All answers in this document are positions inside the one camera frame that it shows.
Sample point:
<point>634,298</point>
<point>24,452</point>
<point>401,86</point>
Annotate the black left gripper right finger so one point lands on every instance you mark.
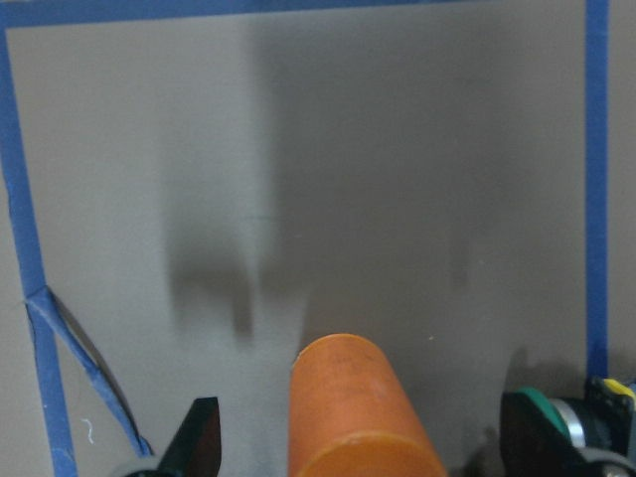
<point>534,439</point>

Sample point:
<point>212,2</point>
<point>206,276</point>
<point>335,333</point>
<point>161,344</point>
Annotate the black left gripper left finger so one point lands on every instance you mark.
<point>196,448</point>

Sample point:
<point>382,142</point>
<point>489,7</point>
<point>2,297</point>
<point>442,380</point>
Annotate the green push button with blue clip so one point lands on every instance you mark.
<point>603,418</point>

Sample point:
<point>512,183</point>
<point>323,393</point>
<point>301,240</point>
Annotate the plain orange cylinder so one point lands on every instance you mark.
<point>349,415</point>

